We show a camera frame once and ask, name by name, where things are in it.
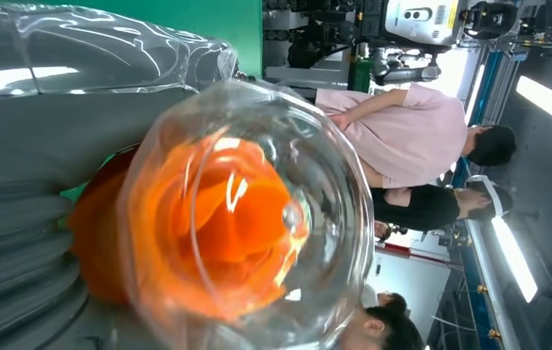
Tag clear bottle with orange liquid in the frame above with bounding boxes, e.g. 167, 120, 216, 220
65, 79, 376, 350

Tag white metal workbench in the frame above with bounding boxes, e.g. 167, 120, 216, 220
263, 48, 354, 90

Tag person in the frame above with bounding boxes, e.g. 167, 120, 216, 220
338, 292, 424, 350
315, 82, 518, 190
370, 176, 516, 233

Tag silver and black humanoid robot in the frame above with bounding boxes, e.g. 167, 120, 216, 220
263, 0, 518, 85

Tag silver metal pole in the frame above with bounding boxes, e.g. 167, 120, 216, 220
464, 219, 523, 350

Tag long ceiling light panel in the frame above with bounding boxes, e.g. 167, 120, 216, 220
516, 74, 552, 138
490, 216, 539, 304

